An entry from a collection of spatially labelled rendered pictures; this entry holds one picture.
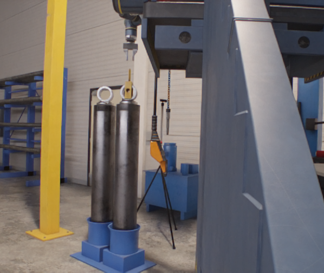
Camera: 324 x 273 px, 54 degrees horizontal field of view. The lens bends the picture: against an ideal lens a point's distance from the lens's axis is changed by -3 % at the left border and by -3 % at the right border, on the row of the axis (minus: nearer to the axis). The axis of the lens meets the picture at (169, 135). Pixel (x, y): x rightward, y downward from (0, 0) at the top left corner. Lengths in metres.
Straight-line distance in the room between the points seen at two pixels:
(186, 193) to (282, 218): 4.30
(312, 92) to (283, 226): 2.66
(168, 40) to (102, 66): 6.02
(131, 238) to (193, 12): 2.20
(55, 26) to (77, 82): 3.86
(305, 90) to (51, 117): 2.65
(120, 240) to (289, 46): 2.26
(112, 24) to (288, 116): 6.80
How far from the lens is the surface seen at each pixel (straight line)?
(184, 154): 5.45
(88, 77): 7.42
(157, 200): 4.93
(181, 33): 1.12
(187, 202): 4.60
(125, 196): 2.88
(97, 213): 3.17
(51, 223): 4.00
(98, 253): 3.19
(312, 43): 1.20
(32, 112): 8.77
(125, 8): 1.67
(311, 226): 0.30
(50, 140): 3.83
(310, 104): 2.92
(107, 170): 3.09
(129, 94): 2.87
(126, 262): 2.98
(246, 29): 0.48
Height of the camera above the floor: 1.24
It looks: 1 degrees down
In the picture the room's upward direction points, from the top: 2 degrees clockwise
